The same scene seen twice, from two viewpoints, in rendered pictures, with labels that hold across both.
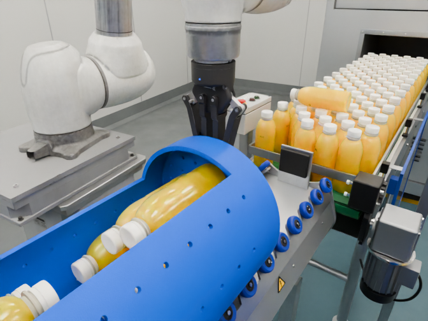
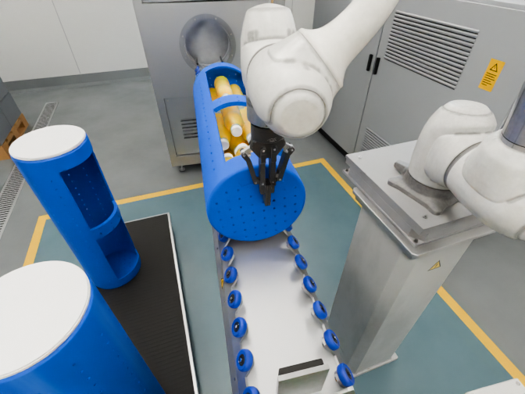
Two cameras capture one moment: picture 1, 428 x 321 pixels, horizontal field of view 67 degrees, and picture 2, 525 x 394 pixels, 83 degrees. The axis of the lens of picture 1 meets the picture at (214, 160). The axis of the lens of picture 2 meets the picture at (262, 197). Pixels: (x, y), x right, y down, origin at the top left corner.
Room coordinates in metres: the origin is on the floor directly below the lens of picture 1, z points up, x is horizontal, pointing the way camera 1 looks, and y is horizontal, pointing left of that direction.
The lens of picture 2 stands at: (0.95, -0.45, 1.65)
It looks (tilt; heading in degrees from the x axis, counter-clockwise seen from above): 41 degrees down; 132
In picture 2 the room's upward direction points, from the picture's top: straight up
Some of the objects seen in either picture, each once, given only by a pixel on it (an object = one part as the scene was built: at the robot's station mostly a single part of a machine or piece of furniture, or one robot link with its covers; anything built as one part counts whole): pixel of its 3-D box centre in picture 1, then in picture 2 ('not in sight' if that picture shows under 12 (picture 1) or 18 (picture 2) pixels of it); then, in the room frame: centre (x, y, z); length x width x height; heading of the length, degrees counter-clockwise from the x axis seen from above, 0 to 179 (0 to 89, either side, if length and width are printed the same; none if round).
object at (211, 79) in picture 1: (213, 86); (267, 139); (0.56, 0.00, 1.32); 0.08 x 0.07 x 0.09; 54
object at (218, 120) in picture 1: (219, 124); (262, 164); (0.55, -0.01, 1.25); 0.04 x 0.01 x 0.11; 144
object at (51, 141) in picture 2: not in sight; (48, 141); (-0.44, -0.23, 1.03); 0.28 x 0.28 x 0.01
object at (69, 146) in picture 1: (60, 136); (426, 178); (0.84, 0.43, 1.10); 0.22 x 0.18 x 0.06; 163
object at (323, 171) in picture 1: (302, 165); not in sight; (0.93, -0.29, 0.96); 0.40 x 0.01 x 0.03; 54
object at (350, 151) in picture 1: (348, 162); not in sight; (0.89, -0.42, 0.99); 0.07 x 0.07 x 0.19
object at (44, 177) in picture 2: not in sight; (89, 217); (-0.44, -0.23, 0.59); 0.28 x 0.28 x 0.88
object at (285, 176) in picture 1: (293, 167); (299, 380); (0.86, -0.24, 0.99); 0.10 x 0.02 x 0.12; 54
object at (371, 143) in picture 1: (365, 158); not in sight; (0.92, -0.48, 0.99); 0.07 x 0.07 x 0.19
